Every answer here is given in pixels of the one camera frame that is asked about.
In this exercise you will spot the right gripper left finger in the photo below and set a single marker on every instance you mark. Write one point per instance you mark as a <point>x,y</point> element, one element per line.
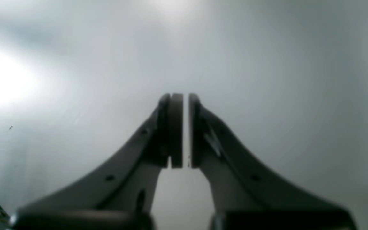
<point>118,195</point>

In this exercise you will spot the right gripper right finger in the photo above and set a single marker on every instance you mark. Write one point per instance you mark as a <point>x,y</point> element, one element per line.
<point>248,195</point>

